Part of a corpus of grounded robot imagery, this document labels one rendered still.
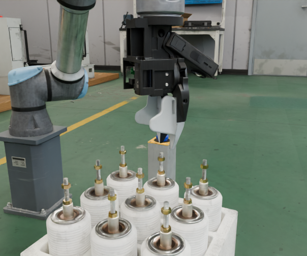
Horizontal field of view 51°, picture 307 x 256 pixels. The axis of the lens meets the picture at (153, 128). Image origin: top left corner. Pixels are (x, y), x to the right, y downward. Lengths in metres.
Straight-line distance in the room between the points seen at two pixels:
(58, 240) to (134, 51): 0.44
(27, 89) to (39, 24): 6.07
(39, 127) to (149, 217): 0.59
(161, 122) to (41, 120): 0.74
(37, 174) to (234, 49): 4.93
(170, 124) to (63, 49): 0.65
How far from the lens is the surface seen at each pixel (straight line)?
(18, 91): 1.19
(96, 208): 0.82
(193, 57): 0.54
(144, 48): 0.50
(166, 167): 1.03
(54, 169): 1.27
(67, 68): 1.15
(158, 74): 0.50
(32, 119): 1.20
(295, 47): 5.81
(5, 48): 3.44
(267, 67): 5.81
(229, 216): 0.90
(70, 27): 1.05
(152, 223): 0.78
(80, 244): 0.76
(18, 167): 1.25
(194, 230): 0.72
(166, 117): 0.52
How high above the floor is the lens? 0.63
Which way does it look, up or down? 16 degrees down
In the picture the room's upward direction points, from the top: straight up
